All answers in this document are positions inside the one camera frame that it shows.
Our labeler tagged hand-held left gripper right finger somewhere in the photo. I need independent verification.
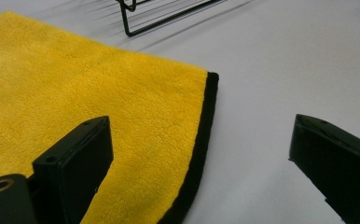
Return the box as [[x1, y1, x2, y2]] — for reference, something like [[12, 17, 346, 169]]
[[288, 113, 360, 224]]

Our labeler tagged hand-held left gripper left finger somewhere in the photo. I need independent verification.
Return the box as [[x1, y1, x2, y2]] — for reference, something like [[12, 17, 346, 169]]
[[32, 115, 115, 224]]

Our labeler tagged yellow microfibre towel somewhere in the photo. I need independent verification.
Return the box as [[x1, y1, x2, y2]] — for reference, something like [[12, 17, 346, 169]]
[[0, 10, 220, 224]]

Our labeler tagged black wire rack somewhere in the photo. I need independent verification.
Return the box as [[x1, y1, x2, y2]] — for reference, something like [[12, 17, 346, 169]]
[[116, 0, 227, 38]]

